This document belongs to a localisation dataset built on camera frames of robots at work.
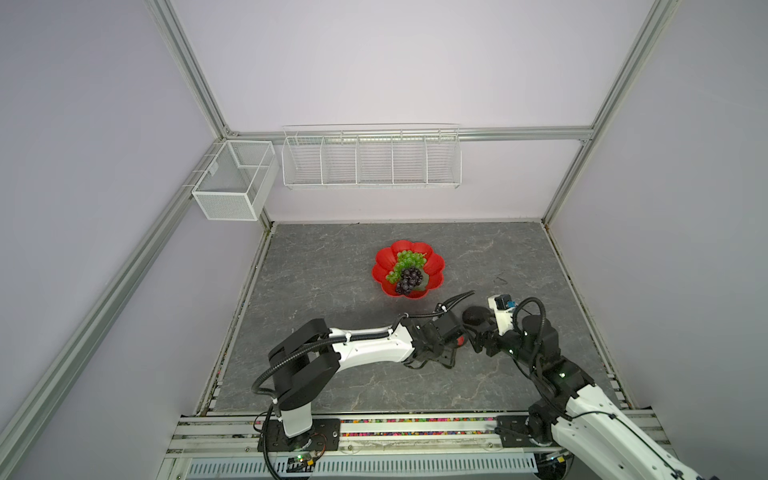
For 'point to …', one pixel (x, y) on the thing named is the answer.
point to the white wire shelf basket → (372, 156)
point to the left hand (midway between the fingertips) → (444, 354)
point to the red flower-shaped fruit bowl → (432, 271)
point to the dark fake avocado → (476, 315)
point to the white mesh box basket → (240, 181)
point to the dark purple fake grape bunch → (410, 278)
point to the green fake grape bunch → (406, 260)
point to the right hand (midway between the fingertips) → (477, 322)
